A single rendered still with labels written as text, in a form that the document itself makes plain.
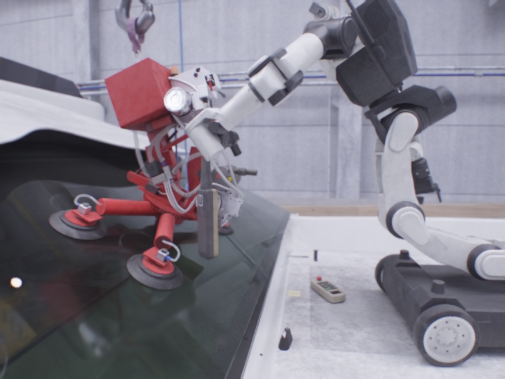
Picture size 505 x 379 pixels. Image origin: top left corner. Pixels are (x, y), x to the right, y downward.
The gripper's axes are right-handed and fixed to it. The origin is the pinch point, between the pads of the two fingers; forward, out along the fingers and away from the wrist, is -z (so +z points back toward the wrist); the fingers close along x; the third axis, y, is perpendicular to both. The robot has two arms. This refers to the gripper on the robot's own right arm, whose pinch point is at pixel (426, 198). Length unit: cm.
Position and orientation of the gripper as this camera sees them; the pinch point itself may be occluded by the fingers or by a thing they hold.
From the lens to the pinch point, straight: 162.3
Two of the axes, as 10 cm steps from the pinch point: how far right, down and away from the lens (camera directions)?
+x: -7.5, 1.8, 6.4
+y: -5.6, 3.5, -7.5
